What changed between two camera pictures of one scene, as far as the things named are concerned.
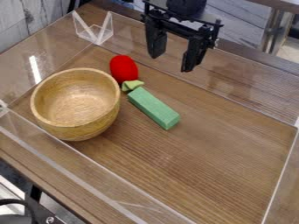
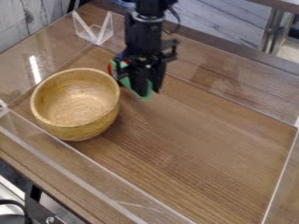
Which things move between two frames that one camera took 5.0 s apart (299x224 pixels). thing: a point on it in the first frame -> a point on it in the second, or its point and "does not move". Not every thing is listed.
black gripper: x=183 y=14 -> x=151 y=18
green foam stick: x=153 y=108 -> x=124 y=80
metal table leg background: x=277 y=27 does not move
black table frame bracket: x=36 y=213 does not move
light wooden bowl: x=74 y=102 does not move
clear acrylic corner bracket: x=97 y=34 does not move
